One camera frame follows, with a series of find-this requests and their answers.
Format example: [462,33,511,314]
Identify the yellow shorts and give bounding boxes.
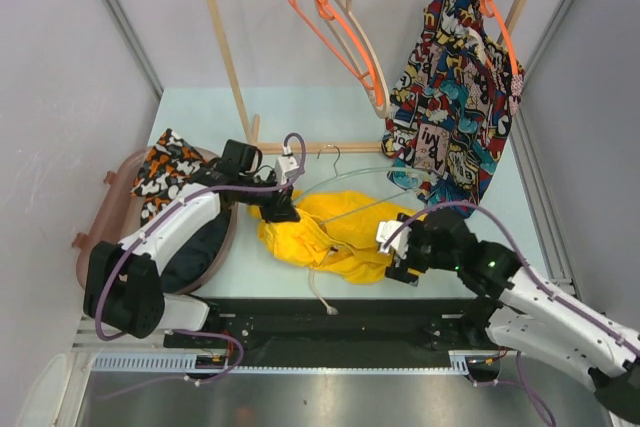
[257,190,414,284]

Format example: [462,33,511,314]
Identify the orange hanger right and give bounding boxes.
[480,0,519,74]

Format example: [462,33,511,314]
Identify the camouflage orange shorts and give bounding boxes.
[130,128,207,226]

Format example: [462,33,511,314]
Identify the mint green hanger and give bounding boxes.
[293,144,430,207]

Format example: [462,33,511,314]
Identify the purple cable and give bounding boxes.
[93,132,307,401]
[379,200,640,427]

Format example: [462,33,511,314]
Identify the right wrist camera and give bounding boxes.
[375,220,410,258]

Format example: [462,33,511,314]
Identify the orange hanger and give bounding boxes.
[480,0,519,74]
[279,0,389,104]

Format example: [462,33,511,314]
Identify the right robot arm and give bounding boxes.
[376,202,639,424]

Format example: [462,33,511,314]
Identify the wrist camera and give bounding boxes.
[274,146,300,185]
[375,220,410,258]

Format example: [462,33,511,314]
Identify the white cable duct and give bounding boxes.
[91,350,499,376]

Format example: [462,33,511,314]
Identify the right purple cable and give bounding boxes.
[379,200,640,427]

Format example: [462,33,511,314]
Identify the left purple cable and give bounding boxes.
[93,132,307,401]

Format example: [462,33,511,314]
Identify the beige wooden hanger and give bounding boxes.
[310,0,390,119]

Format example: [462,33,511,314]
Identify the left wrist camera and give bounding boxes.
[274,146,300,185]

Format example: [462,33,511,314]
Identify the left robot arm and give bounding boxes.
[83,134,306,347]

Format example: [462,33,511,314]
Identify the orange hanger left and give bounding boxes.
[279,0,389,104]

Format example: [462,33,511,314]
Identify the wooden clothes rack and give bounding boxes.
[192,0,550,156]

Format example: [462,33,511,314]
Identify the comic print shorts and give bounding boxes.
[381,0,525,218]

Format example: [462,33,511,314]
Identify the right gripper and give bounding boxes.
[384,212,459,285]

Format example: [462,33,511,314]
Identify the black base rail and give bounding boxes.
[163,298,509,362]

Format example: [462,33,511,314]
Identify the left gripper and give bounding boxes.
[237,169,299,223]

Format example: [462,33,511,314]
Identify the dark navy garment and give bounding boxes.
[161,214,230,293]

